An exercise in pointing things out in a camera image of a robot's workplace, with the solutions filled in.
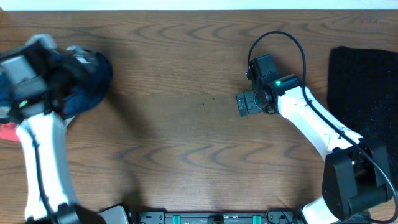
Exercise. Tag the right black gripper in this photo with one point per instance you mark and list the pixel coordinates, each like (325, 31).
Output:
(245, 104)

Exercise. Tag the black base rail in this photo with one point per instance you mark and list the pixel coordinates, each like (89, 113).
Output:
(268, 217)

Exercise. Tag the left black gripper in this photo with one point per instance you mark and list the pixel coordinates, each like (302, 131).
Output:
(63, 82)

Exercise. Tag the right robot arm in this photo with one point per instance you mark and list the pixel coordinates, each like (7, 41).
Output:
(355, 177)

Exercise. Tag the folded red garment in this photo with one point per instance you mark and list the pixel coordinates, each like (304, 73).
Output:
(8, 132)

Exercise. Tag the navy blue shorts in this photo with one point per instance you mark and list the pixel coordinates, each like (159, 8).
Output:
(82, 98)

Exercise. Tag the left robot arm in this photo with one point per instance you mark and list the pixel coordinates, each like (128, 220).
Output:
(51, 195)

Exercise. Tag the black knit garment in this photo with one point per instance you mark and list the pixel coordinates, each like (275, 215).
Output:
(362, 94)

